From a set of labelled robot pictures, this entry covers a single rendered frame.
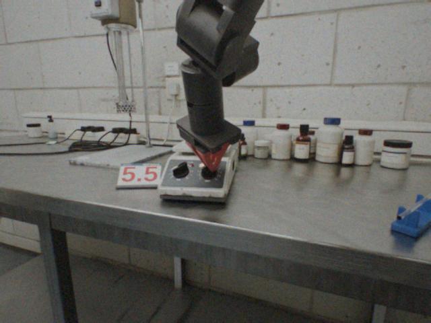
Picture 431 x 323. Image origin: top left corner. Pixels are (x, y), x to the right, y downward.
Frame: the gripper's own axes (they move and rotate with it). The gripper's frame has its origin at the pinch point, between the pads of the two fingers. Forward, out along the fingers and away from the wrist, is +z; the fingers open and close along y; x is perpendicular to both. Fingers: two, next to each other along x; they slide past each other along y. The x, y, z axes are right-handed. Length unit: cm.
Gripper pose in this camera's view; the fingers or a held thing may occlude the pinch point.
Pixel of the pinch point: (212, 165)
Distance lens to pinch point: 52.3
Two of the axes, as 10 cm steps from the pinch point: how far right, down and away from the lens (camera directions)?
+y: -6.4, -5.0, 5.9
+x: -7.7, 4.8, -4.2
